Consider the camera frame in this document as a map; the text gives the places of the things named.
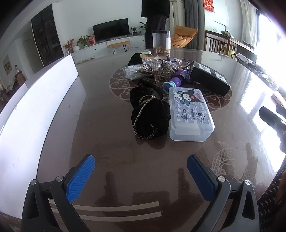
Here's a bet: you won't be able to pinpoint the clear jar with black lid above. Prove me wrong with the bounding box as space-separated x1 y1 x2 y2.
152 30 171 54

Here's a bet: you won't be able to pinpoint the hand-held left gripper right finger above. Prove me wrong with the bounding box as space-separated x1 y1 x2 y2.
187 154 261 232

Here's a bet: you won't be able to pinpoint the black flat television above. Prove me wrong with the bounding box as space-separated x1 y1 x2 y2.
92 18 130 43

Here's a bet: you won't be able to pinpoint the large leafy potted plant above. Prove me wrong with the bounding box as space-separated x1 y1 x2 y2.
138 21 148 35

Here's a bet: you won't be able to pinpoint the white television cabinet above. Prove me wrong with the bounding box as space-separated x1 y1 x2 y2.
71 35 147 65

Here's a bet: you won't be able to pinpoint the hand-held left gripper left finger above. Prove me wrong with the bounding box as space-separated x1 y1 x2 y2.
21 154 96 232

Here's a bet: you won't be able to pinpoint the wooden sideboard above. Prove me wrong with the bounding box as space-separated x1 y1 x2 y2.
230 37 286 91

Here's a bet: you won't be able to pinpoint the purple toy bottle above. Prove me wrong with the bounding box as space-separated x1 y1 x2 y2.
162 69 191 92

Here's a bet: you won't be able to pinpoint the dark patterned cloth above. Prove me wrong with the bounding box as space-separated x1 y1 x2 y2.
257 159 286 232

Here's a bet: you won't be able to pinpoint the orange bench stool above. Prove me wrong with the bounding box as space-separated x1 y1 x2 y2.
107 41 130 54

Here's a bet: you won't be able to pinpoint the red wall decoration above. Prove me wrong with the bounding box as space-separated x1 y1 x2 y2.
203 0 215 13

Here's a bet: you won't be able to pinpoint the green bushy potted plant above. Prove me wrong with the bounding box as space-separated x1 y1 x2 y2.
76 35 90 49

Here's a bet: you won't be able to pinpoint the framed wall picture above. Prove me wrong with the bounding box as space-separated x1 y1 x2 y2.
2 54 13 75

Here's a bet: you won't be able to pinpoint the clear cartoon print plastic box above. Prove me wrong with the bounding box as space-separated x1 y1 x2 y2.
168 87 215 142

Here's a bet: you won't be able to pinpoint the dark glass display cabinet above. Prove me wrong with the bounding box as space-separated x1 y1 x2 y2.
31 4 65 68

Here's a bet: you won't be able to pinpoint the black fluffy scrunchie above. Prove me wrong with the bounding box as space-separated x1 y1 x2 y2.
130 79 165 105

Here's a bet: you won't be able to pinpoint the bag of cotton swabs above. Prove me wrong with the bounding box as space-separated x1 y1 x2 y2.
124 64 144 81

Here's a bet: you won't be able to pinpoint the black scrunchie with stitched trim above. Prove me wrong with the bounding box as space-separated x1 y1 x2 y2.
131 98 171 140

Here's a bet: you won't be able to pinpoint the clear frame glasses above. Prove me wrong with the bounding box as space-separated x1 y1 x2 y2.
173 58 195 72

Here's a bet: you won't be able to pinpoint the rhinestone hair clip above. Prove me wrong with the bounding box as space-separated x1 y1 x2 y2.
141 59 164 70

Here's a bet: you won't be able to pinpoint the dark wooden chair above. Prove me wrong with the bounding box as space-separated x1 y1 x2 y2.
204 30 238 59

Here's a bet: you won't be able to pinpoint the red flowers in white vase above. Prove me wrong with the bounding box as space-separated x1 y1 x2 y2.
63 39 80 53

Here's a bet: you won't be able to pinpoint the small black scrunchie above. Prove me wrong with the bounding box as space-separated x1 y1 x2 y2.
128 53 144 66

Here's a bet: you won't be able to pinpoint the orange lounge chair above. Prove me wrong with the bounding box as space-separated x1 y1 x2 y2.
171 25 198 49

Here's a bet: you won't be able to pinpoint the grey curtain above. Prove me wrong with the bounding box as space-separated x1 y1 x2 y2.
184 0 205 50

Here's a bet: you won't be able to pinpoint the white board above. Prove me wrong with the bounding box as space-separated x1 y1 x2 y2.
0 54 87 220

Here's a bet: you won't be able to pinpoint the black rectangular case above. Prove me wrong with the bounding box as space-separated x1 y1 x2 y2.
189 61 231 97

